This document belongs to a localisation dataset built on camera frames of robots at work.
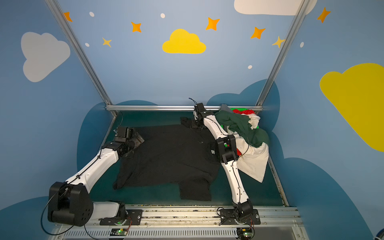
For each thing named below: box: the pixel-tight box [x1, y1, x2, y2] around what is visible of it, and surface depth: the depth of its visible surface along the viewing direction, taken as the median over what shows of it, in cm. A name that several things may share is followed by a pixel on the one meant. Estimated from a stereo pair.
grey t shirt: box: [220, 104, 233, 114], surface depth 115 cm
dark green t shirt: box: [214, 110, 270, 148], surface depth 104 cm
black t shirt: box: [113, 117, 220, 202], surface depth 90 cm
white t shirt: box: [226, 113, 270, 183], surface depth 95 cm
